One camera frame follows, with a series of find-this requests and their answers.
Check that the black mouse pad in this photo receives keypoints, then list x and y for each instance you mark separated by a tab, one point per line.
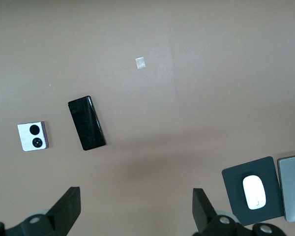
233	186

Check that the white computer mouse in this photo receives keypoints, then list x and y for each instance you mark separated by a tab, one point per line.
254	191

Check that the long black smartphone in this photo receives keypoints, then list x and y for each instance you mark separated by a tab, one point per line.
87	123

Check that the white lavender flip phone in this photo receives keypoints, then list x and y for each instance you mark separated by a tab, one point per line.
24	137

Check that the silver closed laptop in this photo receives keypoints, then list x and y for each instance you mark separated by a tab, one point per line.
292	186

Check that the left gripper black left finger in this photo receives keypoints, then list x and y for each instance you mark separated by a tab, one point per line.
64	214

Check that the small clear tape piece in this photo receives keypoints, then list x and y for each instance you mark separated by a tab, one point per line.
140	63

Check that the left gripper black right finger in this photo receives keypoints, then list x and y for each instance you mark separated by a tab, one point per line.
204	214

